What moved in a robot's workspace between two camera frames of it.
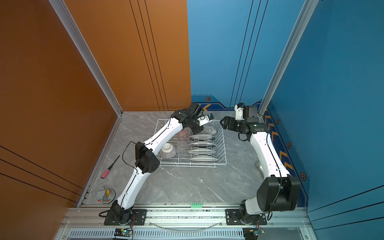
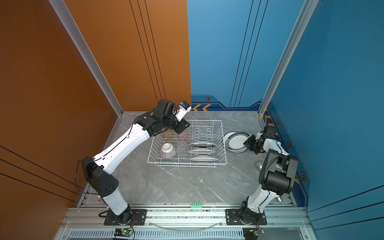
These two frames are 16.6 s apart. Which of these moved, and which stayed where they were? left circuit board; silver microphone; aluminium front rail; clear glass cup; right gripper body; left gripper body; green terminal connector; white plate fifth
Moved: left gripper body; right gripper body
Stayed: clear glass cup; white plate fifth; aluminium front rail; green terminal connector; left circuit board; silver microphone
